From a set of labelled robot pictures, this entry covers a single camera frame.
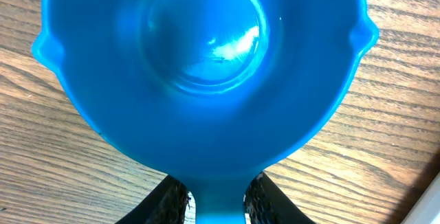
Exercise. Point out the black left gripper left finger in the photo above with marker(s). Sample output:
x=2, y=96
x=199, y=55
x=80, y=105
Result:
x=166, y=204

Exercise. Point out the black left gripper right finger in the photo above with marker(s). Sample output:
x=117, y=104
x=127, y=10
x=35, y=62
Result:
x=265, y=203

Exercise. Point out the blue plastic measuring scoop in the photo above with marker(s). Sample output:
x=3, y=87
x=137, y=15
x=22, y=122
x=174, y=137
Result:
x=210, y=92

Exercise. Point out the white digital kitchen scale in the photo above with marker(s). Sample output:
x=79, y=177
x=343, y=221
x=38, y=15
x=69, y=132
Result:
x=427, y=209

